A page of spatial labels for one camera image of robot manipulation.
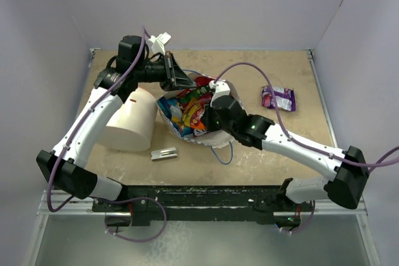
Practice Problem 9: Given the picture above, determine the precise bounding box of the white paper roll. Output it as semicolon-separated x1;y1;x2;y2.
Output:
97;87;158;151

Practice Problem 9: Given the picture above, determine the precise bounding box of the orange Fox's candy bag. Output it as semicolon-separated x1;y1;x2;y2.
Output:
181;98;205;130

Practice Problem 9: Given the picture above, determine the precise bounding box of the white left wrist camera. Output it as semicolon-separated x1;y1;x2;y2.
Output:
148;32;171;55

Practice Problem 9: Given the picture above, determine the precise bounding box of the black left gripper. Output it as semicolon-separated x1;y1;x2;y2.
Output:
135;52;196;92

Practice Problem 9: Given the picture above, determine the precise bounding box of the green snack packet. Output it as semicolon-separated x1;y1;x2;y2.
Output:
181;85;213;105

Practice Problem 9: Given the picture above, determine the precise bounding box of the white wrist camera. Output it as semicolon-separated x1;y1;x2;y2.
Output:
148;32;171;55
209;80;231;107

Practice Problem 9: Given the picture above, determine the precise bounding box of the purple snack packet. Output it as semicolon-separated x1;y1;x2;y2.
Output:
261;85;296;112

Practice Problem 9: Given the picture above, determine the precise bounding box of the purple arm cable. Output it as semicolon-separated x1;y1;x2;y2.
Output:
213;62;399;235
46;26;167;242

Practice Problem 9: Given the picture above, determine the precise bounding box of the blue checkered paper bag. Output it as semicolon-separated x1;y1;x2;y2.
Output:
156;69;243;164

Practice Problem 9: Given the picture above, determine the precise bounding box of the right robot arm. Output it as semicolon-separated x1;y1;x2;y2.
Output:
201;95;370;211

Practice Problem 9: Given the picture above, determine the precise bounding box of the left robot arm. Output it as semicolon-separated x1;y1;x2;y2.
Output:
36;32;195;211

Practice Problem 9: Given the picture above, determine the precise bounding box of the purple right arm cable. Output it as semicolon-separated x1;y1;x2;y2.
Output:
213;62;399;235

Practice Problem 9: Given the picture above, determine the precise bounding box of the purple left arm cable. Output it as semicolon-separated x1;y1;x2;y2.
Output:
46;26;167;242

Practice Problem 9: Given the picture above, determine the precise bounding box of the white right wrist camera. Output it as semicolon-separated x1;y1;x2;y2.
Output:
209;80;231;107

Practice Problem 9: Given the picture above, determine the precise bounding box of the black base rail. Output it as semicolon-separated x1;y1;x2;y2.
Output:
92;185;311;226

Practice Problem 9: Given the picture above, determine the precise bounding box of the purple Fox's berries bag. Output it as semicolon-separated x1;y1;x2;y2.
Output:
193;126;216;137

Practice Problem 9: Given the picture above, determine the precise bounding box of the aluminium frame rail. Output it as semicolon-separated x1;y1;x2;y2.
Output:
37;190;93;216

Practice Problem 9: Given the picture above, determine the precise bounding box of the small silver metal block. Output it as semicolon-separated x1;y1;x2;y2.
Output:
151;147;178;161

